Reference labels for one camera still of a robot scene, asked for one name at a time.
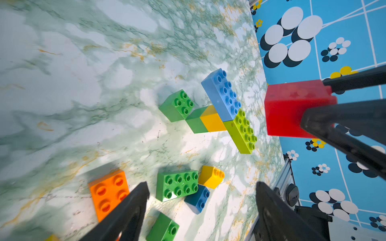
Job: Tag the yellow lego brick left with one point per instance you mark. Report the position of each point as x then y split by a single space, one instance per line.
52 238

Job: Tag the light blue long lego brick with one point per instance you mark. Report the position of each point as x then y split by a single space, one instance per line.
220 92

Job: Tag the lime long lego brick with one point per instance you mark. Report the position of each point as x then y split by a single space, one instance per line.
241 133

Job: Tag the green long lego brick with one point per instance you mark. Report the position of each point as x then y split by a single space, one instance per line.
171 185

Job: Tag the green square lego brick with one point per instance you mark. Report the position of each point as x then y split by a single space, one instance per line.
177 106

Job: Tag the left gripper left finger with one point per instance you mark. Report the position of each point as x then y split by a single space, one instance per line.
125 221

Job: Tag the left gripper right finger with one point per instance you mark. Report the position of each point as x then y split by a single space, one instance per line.
277 222

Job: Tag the small green lego brick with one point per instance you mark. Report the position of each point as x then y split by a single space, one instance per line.
164 229

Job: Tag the orange long lego brick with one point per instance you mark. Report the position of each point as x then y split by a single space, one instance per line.
108 192

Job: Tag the yellow lego brick centre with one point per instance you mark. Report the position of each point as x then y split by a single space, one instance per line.
211 177

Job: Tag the yellow square lego brick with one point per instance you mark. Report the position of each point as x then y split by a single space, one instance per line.
212 120

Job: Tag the small blue lego brick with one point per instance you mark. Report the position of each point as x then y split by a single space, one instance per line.
196 202

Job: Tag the red square lego brick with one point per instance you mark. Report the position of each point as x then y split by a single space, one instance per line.
286 103

